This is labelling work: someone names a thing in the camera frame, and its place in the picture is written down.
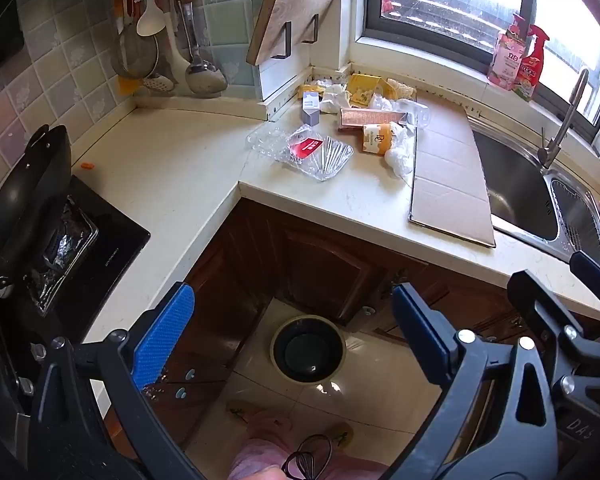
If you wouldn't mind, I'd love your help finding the wire drain basket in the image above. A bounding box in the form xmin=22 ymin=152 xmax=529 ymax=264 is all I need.
xmin=550 ymin=179 xmax=600 ymax=262

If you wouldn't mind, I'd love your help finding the orange and white packet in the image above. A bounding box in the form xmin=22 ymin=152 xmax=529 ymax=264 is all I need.
xmin=362 ymin=122 xmax=394 ymax=157

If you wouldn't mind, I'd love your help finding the brown cardboard sheet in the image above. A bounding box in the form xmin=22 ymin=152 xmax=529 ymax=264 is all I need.
xmin=408 ymin=99 xmax=497 ymax=249

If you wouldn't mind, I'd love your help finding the black cable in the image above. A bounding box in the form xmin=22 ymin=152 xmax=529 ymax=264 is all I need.
xmin=281 ymin=434 xmax=334 ymax=480

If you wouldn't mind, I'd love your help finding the wooden cutting board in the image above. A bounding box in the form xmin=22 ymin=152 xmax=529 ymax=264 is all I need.
xmin=245 ymin=0 xmax=349 ymax=67

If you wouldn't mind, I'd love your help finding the yellow slipper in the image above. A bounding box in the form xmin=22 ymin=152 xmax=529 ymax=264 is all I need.
xmin=325 ymin=422 xmax=356 ymax=454

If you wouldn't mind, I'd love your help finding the steel mesh strainer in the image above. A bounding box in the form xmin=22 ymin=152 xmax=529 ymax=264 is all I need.
xmin=111 ymin=0 xmax=159 ymax=80

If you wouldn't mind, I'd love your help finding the wooden cabinet door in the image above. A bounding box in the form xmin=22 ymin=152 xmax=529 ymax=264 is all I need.
xmin=240 ymin=197 xmax=397 ymax=327
xmin=105 ymin=200 xmax=281 ymax=453
xmin=370 ymin=255 xmax=600 ymax=353

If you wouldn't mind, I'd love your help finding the steel ladle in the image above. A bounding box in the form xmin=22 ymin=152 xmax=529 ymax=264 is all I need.
xmin=172 ymin=0 xmax=228 ymax=98

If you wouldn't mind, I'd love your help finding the red handled utensil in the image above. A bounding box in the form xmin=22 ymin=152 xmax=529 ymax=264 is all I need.
xmin=112 ymin=0 xmax=141 ymax=36

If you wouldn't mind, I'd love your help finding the black frying pan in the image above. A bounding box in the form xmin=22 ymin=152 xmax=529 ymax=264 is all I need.
xmin=0 ymin=124 xmax=74 ymax=287

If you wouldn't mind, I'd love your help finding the white slotted spoon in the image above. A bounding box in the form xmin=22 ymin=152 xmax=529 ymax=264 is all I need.
xmin=142 ymin=7 xmax=192 ymax=94

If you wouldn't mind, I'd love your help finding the person's left leg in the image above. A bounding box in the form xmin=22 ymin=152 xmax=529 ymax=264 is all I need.
xmin=230 ymin=410 xmax=308 ymax=480

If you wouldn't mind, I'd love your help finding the white foam net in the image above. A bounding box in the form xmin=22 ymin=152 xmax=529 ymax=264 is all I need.
xmin=387 ymin=78 xmax=417 ymax=101

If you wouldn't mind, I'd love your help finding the black board bracket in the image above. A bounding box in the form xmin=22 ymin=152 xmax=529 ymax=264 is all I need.
xmin=272 ymin=21 xmax=292 ymax=61
xmin=302 ymin=14 xmax=321 ymax=45

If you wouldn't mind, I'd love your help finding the copper rectangular box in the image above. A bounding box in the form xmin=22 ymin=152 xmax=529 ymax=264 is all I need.
xmin=337 ymin=107 xmax=416 ymax=131

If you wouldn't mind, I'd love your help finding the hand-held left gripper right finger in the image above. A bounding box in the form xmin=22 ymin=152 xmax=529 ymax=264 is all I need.
xmin=380 ymin=282 xmax=561 ymax=480

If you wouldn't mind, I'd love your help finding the clear plastic wrap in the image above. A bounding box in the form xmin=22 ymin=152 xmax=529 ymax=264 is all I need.
xmin=320 ymin=85 xmax=354 ymax=114

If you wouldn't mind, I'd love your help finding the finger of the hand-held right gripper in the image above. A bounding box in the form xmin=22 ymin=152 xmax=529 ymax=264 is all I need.
xmin=507 ymin=270 xmax=600 ymax=406
xmin=569 ymin=251 xmax=600 ymax=306

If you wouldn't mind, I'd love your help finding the red spray bottle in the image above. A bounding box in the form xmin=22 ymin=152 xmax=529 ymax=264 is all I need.
xmin=512 ymin=25 xmax=551 ymax=102

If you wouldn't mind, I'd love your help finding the aluminium foil sheet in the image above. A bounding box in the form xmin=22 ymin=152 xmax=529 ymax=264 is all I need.
xmin=24 ymin=197 xmax=99 ymax=312

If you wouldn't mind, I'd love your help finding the black gas stove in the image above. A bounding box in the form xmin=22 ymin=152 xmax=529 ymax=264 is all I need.
xmin=0 ymin=175 xmax=152 ymax=411

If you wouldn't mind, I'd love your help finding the steel faucet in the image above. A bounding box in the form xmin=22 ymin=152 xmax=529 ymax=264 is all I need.
xmin=537 ymin=67 xmax=591 ymax=169

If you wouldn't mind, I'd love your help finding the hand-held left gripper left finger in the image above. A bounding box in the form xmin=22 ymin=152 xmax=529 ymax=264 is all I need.
xmin=27 ymin=282 xmax=206 ymax=480

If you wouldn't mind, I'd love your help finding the small white carton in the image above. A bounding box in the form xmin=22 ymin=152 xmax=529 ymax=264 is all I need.
xmin=301 ymin=92 xmax=322 ymax=126

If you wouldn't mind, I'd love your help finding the person's right leg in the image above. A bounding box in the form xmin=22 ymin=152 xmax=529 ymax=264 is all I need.
xmin=325 ymin=455 xmax=392 ymax=480

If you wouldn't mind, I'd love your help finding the white plastic bag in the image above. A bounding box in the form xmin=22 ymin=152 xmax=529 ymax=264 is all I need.
xmin=384 ymin=125 xmax=416 ymax=179

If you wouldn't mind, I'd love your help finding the beige rimmed trash bin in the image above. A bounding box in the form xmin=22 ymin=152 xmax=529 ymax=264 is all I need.
xmin=270 ymin=314 xmax=349 ymax=386

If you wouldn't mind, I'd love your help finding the clear plastic egg tray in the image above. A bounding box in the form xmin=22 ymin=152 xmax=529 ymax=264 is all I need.
xmin=245 ymin=125 xmax=301 ymax=163

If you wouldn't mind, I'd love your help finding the yellow box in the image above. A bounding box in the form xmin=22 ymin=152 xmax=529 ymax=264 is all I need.
xmin=347 ymin=74 xmax=397 ymax=109

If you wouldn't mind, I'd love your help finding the clear plastic bottle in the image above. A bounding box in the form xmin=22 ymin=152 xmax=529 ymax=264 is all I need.
xmin=395 ymin=99 xmax=434 ymax=131

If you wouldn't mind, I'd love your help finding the clear package red label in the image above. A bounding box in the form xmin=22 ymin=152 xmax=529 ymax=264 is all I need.
xmin=279 ymin=127 xmax=355 ymax=182

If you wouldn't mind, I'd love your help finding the steel sink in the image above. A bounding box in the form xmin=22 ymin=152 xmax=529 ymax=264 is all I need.
xmin=469 ymin=114 xmax=600 ymax=267

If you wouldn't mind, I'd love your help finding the person's leg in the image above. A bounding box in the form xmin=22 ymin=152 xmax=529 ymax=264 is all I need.
xmin=325 ymin=455 xmax=392 ymax=480
xmin=230 ymin=410 xmax=308 ymax=480

